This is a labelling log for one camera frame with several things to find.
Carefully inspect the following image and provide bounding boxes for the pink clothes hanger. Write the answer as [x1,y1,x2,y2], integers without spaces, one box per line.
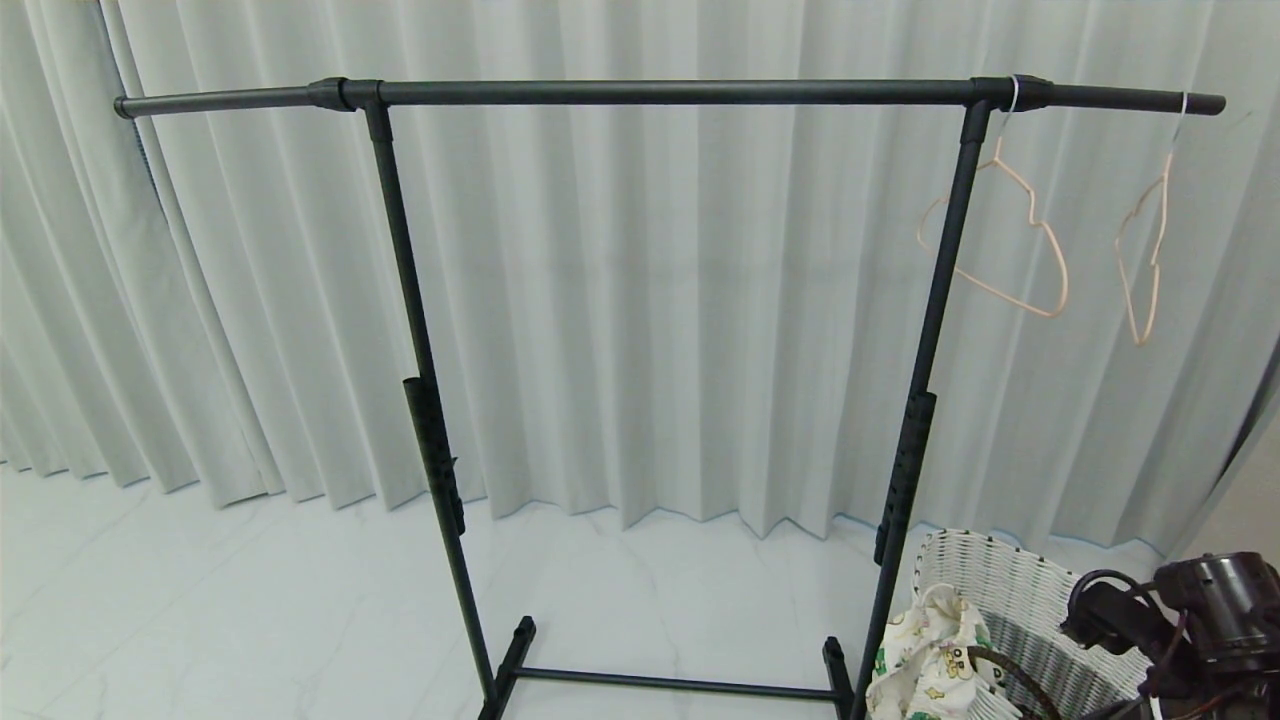
[1115,150,1173,348]
[917,135,1070,319]

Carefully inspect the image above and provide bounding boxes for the black clothes rack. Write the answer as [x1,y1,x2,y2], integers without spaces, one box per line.
[113,75,1227,720]

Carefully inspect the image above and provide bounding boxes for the white laundry basket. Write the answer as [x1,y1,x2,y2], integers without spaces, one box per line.
[912,528,1161,720]

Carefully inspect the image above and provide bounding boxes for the white curtain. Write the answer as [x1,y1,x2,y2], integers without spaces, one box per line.
[0,0,1280,556]

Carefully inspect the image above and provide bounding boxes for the cream printed garment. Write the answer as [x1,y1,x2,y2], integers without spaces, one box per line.
[865,585,997,720]

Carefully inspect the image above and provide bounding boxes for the beige partition panel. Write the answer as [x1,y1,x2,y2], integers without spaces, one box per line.
[1165,340,1280,566]

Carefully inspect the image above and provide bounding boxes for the black cable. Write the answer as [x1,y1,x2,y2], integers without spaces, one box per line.
[1066,568,1166,613]

